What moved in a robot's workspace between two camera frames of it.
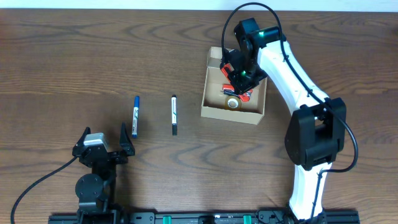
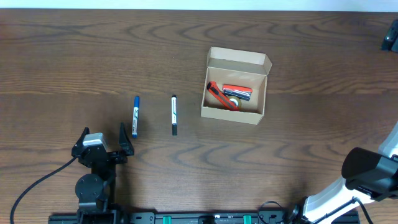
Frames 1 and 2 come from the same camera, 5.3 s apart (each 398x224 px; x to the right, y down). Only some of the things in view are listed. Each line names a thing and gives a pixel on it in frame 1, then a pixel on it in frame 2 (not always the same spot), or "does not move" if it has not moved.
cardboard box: (213, 100) does not move
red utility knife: (226, 69) → (214, 89)
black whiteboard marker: (174, 115) does not move
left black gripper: (127, 148) does not move
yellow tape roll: (232, 103) does not move
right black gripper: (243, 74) → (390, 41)
